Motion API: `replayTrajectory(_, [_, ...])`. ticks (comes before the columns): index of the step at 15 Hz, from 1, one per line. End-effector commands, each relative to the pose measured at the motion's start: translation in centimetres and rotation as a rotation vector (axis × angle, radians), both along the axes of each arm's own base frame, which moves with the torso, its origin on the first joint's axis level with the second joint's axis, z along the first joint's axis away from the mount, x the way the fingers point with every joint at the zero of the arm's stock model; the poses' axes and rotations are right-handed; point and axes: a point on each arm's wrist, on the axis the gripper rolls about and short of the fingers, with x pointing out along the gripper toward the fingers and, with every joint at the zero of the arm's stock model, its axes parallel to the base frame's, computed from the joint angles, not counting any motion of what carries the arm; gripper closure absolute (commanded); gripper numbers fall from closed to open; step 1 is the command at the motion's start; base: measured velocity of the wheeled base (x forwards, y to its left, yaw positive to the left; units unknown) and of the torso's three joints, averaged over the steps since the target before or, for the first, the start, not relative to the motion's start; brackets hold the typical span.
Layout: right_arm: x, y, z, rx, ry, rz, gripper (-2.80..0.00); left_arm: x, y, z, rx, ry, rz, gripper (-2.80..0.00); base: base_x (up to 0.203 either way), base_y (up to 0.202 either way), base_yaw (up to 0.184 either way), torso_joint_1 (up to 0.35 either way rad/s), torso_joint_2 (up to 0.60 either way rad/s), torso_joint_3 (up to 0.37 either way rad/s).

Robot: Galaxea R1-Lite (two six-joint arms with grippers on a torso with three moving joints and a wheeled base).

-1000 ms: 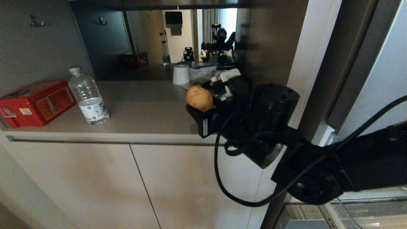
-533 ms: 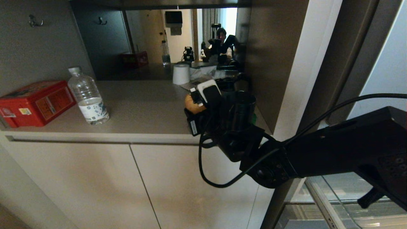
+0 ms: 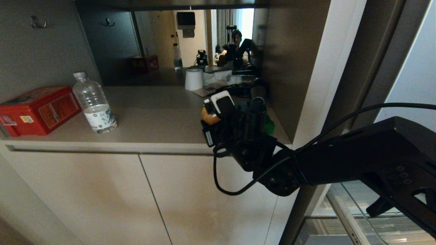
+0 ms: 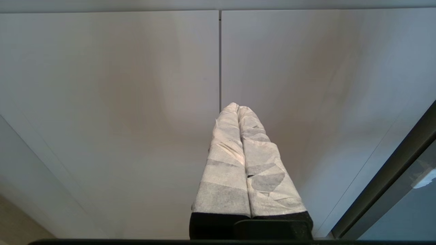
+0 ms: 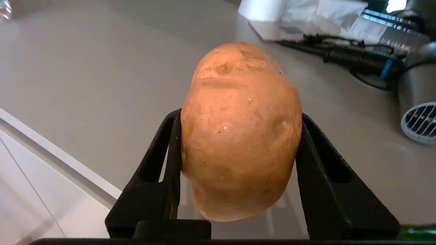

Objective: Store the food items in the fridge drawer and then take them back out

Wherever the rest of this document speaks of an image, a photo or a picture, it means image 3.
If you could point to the beige cabinet door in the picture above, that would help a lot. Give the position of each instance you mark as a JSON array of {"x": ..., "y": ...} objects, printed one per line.
[
  {"x": 85, "y": 200},
  {"x": 204, "y": 217}
]

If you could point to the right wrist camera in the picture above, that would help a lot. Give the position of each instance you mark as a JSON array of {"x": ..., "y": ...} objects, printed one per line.
[{"x": 222, "y": 99}]

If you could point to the green food item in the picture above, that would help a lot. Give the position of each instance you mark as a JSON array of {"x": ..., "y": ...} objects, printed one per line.
[{"x": 269, "y": 126}]

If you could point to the dark grey fridge door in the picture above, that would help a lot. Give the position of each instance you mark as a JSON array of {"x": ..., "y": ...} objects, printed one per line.
[{"x": 371, "y": 51}]

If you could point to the yellow-orange food item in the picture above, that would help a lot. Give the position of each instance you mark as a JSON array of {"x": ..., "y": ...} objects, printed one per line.
[{"x": 208, "y": 117}]

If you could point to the clear plastic bag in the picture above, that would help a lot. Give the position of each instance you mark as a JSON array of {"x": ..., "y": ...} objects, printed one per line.
[{"x": 213, "y": 89}]

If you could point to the clear fridge drawer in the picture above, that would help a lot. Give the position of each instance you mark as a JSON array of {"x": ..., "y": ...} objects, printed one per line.
[{"x": 344, "y": 224}]

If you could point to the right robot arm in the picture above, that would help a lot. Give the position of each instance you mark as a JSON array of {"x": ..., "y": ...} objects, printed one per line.
[{"x": 357, "y": 153}]

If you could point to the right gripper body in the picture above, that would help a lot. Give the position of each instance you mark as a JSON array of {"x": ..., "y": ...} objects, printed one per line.
[{"x": 224, "y": 131}]

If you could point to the white paper cup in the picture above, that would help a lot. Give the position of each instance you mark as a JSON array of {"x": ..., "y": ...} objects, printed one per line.
[{"x": 194, "y": 80}]

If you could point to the clear plastic water bottle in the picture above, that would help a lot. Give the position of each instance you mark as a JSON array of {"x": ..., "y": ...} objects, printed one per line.
[{"x": 95, "y": 105}]

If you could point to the red rectangular box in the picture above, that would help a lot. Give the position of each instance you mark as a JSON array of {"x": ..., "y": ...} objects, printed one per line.
[{"x": 37, "y": 110}]

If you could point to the beige cabinet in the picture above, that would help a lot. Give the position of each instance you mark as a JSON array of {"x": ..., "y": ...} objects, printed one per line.
[{"x": 156, "y": 115}]

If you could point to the metal wall hook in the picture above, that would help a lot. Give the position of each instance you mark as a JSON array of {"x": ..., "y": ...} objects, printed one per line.
[{"x": 36, "y": 23}]

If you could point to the wall mirror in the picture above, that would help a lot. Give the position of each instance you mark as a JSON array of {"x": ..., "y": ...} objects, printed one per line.
[{"x": 153, "y": 47}]

